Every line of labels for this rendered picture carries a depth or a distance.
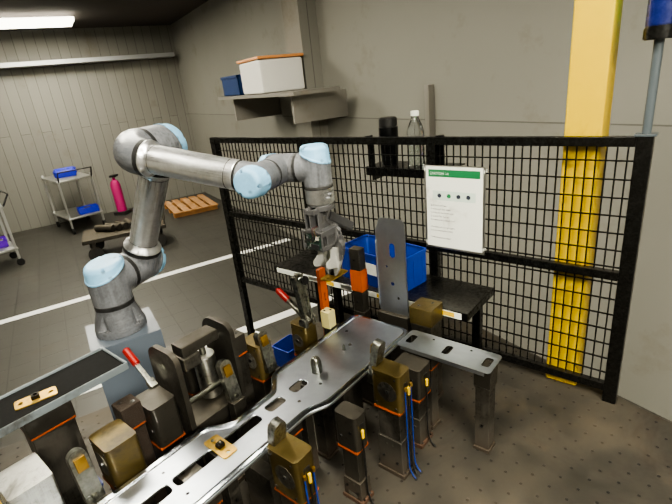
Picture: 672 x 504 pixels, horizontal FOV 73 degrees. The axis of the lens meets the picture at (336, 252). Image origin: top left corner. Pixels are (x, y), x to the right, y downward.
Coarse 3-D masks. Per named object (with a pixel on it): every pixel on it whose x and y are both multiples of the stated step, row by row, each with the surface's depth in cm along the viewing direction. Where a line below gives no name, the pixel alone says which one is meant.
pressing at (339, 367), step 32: (352, 320) 154; (320, 352) 138; (352, 352) 137; (384, 352) 135; (288, 384) 125; (352, 384) 123; (256, 416) 115; (288, 416) 113; (192, 448) 106; (256, 448) 104; (160, 480) 98; (192, 480) 97; (224, 480) 97
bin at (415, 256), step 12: (360, 240) 185; (372, 240) 186; (348, 252) 175; (372, 252) 188; (408, 252) 173; (420, 252) 164; (348, 264) 177; (372, 264) 167; (408, 264) 161; (420, 264) 166; (348, 276) 179; (372, 276) 169; (408, 276) 162; (420, 276) 167; (408, 288) 164
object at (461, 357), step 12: (408, 336) 142; (420, 336) 141; (432, 336) 140; (408, 348) 136; (420, 348) 135; (432, 348) 134; (444, 348) 134; (456, 348) 133; (468, 348) 132; (444, 360) 128; (456, 360) 128; (468, 360) 127; (480, 360) 127; (480, 372) 122
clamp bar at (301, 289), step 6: (294, 276) 140; (300, 276) 141; (306, 276) 139; (294, 282) 140; (300, 282) 140; (306, 282) 139; (294, 288) 141; (300, 288) 142; (300, 294) 141; (306, 294) 143; (300, 300) 141; (306, 300) 144; (300, 306) 142; (306, 306) 144; (300, 312) 143; (306, 312) 144; (306, 318) 143; (312, 318) 145
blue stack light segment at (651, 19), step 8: (648, 0) 109; (656, 0) 106; (664, 0) 105; (648, 8) 109; (656, 8) 107; (664, 8) 106; (648, 16) 109; (656, 16) 107; (664, 16) 106; (648, 24) 109; (656, 24) 108; (664, 24) 107
